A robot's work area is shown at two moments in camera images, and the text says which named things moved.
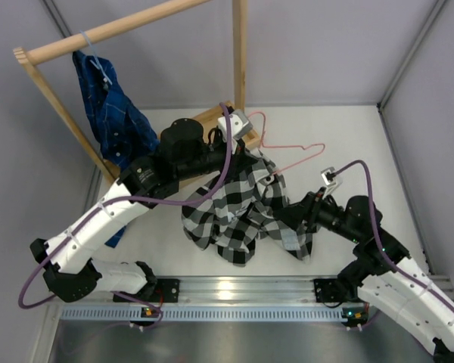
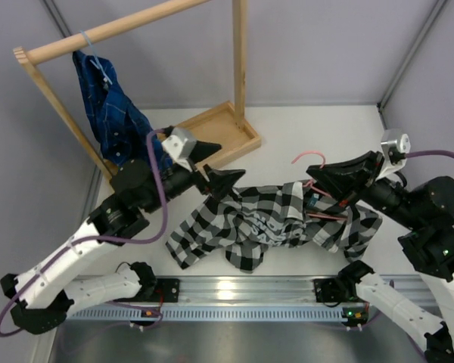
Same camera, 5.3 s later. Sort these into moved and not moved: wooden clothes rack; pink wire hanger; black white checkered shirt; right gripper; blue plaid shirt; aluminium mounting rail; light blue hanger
Moved: right gripper; pink wire hanger; black white checkered shirt
Not moved: aluminium mounting rail; wooden clothes rack; light blue hanger; blue plaid shirt
